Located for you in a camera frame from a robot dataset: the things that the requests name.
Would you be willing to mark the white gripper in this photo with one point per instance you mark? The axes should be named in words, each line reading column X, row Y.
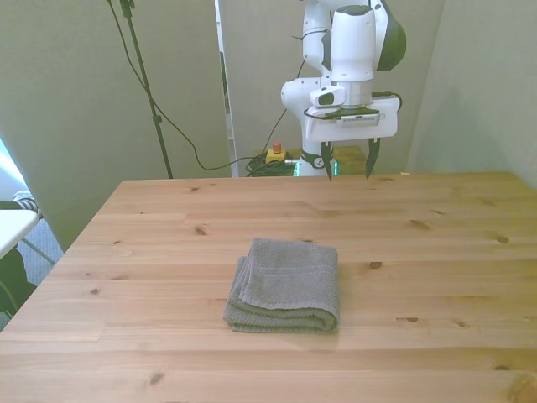
column 356, row 131

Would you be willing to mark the grey terry towel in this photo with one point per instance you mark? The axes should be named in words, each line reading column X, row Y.
column 289, row 285

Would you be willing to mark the yellow emergency stop box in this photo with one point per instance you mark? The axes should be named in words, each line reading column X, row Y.
column 276, row 154

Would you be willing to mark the white vertical panel edge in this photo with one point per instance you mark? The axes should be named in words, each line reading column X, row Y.
column 226, row 84

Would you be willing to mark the black tripod stand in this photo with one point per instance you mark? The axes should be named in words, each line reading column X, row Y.
column 144, row 80

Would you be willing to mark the striped cloth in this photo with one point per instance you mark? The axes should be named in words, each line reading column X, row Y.
column 25, row 202

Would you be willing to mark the white folding table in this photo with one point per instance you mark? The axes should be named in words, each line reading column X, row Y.
column 12, row 228

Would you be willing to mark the dark green object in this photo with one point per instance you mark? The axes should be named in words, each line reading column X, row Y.
column 12, row 281

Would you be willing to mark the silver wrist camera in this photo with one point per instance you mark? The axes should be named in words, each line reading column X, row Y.
column 360, row 118

